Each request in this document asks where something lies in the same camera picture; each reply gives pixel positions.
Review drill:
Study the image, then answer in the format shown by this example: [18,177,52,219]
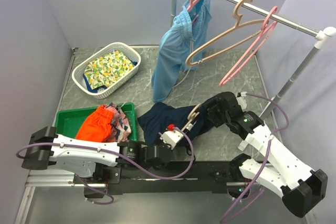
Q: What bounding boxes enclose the orange shorts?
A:
[75,105,114,143]

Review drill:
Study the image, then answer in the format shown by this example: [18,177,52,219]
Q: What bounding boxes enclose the floral patterned cloth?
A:
[83,50,135,92]

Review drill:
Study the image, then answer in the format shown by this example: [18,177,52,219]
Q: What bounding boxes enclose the white clothes rack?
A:
[170,0,336,120]

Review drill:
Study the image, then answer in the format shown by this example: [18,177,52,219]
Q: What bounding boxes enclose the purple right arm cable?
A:
[219,92,290,224]

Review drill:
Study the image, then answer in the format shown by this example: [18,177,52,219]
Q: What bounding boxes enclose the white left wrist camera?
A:
[159,124,184,150]

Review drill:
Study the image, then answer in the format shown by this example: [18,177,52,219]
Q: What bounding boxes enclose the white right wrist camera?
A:
[236,91,247,105]

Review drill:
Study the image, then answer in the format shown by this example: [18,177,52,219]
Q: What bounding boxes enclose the white laundry basket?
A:
[71,42,141,99]

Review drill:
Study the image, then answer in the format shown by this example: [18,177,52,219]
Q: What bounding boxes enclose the pink patterned shorts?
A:
[105,103,132,143]

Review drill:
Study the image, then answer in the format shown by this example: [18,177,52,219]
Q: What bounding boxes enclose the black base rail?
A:
[72,160,260,195]

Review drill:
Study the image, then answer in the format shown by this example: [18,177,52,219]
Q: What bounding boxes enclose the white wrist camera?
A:
[159,124,184,150]
[236,91,247,105]

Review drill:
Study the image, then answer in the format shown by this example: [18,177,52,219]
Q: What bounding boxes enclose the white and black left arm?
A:
[22,126,172,183]

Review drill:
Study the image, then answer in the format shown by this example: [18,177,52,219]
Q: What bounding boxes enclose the beige hanger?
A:
[182,103,202,131]
[185,0,266,67]

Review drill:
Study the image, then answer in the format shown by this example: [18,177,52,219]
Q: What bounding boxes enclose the light blue shorts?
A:
[151,0,212,102]

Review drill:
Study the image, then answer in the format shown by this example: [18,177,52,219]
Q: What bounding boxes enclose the green plastic tray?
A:
[55,102,138,141]

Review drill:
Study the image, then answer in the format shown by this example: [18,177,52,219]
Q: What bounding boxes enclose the pink empty hanger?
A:
[218,6,278,87]

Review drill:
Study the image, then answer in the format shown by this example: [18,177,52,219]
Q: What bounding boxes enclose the navy blue shorts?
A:
[138,102,214,146]

